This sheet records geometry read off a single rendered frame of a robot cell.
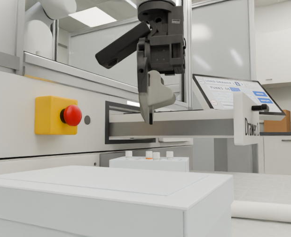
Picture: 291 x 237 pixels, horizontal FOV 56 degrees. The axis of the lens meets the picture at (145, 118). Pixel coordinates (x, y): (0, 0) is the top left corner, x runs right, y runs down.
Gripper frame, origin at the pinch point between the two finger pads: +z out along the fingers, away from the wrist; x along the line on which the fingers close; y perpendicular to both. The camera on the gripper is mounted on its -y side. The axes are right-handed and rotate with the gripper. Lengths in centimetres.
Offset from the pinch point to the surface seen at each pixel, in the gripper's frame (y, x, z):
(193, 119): 8.5, 12.5, -0.2
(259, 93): 46, 123, -22
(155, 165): 2.9, -7.1, 8.1
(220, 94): 22, 104, -20
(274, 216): 15.9, -23.7, 10.6
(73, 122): -12.9, -2.7, 1.1
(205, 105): 13, 94, -13
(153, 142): -5.7, 43.4, 5.4
